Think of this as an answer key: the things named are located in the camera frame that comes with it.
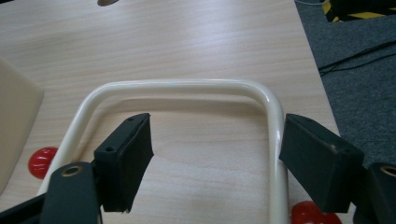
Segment beige tray corner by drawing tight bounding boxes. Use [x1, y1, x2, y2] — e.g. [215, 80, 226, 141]
[0, 55, 45, 196]

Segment black cable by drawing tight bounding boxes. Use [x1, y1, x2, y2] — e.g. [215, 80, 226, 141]
[318, 39, 396, 70]
[319, 53, 396, 77]

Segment black and yellow striped base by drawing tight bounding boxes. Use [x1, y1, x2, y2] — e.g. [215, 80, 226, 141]
[321, 0, 396, 23]

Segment cream metal tube handle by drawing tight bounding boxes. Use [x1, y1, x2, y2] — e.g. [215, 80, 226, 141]
[36, 77, 290, 224]

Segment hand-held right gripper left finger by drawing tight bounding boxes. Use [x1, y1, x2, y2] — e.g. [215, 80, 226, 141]
[93, 112, 155, 214]

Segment red glossy ball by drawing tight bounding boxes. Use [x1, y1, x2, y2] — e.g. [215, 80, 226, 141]
[27, 146, 60, 180]
[290, 200, 344, 224]

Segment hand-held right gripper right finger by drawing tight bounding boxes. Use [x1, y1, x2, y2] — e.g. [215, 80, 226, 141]
[278, 113, 365, 214]

